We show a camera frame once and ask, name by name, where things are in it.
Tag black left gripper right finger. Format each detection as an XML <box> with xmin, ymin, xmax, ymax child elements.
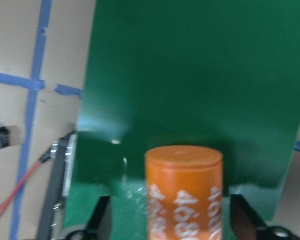
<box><xmin>229</xmin><ymin>194</ymin><xmax>267</xmax><ymax>240</ymax></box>

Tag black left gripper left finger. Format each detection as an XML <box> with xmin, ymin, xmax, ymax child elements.
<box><xmin>85</xmin><ymin>196</ymin><xmax>112</xmax><ymax>240</ymax></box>

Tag orange cylinder with 4680 print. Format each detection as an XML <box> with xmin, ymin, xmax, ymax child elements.
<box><xmin>145</xmin><ymin>145</ymin><xmax>223</xmax><ymax>240</ymax></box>

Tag green conveyor belt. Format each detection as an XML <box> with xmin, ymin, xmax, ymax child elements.
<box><xmin>62</xmin><ymin>0</ymin><xmax>300</xmax><ymax>240</ymax></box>

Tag red black wire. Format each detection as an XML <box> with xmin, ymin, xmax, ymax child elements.
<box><xmin>0</xmin><ymin>147</ymin><xmax>53</xmax><ymax>226</ymax></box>

